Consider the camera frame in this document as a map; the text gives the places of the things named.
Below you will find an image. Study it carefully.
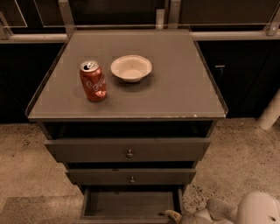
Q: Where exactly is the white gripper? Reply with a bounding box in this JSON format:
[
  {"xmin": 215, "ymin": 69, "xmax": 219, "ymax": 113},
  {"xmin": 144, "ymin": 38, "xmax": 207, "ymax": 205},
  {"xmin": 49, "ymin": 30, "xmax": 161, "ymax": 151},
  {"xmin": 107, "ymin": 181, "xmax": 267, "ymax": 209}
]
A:
[{"xmin": 163, "ymin": 207, "xmax": 234, "ymax": 224}]

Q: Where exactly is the grey bottom drawer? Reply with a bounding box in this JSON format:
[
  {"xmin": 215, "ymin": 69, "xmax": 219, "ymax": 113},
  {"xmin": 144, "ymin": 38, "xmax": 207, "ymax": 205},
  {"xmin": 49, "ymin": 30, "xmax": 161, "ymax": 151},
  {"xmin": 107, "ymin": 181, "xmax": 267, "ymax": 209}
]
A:
[{"xmin": 73, "ymin": 185, "xmax": 184, "ymax": 224}]

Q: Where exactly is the grey drawer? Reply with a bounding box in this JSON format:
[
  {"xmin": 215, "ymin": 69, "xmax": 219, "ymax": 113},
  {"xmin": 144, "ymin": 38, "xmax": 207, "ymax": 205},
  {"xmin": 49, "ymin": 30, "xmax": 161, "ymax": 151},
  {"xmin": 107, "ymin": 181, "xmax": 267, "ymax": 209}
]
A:
[
  {"xmin": 45, "ymin": 138, "xmax": 210, "ymax": 163},
  {"xmin": 73, "ymin": 185, "xmax": 184, "ymax": 224},
  {"xmin": 66, "ymin": 168, "xmax": 196, "ymax": 186}
]

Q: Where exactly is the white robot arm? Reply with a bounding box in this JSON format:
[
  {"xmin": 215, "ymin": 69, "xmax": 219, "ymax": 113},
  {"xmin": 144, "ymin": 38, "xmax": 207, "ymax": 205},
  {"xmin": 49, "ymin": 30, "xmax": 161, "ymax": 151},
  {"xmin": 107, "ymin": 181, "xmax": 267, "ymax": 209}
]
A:
[{"xmin": 164, "ymin": 192, "xmax": 280, "ymax": 224}]

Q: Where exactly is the grey middle drawer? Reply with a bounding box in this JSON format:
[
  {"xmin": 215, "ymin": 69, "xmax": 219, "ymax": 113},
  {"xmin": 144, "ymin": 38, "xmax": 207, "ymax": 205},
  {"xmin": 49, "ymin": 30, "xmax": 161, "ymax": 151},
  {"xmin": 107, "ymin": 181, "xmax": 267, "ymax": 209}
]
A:
[{"xmin": 66, "ymin": 168, "xmax": 196, "ymax": 186}]

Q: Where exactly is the grey top drawer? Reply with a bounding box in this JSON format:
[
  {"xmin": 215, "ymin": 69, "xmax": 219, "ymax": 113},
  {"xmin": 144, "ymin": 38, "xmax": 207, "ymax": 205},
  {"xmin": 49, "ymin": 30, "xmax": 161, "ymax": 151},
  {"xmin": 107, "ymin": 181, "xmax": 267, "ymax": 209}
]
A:
[{"xmin": 45, "ymin": 138, "xmax": 210, "ymax": 163}]

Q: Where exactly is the grey drawer cabinet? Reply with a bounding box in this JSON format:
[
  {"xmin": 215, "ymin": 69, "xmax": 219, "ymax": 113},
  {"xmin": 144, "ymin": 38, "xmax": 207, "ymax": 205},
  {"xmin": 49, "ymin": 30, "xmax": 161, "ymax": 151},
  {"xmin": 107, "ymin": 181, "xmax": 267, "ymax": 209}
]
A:
[{"xmin": 24, "ymin": 28, "xmax": 228, "ymax": 202}]

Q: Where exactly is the white paper bowl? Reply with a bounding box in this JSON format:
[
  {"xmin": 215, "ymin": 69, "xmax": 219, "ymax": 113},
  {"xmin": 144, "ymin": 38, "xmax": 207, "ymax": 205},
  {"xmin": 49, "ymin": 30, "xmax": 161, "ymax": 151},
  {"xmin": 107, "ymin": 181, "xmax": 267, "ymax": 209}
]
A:
[{"xmin": 110, "ymin": 55, "xmax": 152, "ymax": 82}]

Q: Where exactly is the red soda can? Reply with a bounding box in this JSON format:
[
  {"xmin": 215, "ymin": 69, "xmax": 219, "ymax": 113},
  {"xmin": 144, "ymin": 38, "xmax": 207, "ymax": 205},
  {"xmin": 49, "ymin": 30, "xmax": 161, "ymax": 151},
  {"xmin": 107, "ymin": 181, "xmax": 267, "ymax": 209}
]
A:
[{"xmin": 80, "ymin": 60, "xmax": 107, "ymax": 102}]

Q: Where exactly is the white cylindrical post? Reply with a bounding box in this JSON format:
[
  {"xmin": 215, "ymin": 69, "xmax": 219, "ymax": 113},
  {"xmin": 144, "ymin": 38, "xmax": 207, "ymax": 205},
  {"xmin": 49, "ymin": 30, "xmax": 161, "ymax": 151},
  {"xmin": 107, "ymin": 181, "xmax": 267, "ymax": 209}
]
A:
[{"xmin": 257, "ymin": 89, "xmax": 280, "ymax": 130}]

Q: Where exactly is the metal rail frame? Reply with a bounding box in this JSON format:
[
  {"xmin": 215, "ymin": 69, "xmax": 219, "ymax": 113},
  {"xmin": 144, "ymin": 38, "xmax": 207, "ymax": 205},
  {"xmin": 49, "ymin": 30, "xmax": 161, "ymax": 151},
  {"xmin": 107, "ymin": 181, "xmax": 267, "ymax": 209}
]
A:
[{"xmin": 0, "ymin": 0, "xmax": 280, "ymax": 43}]

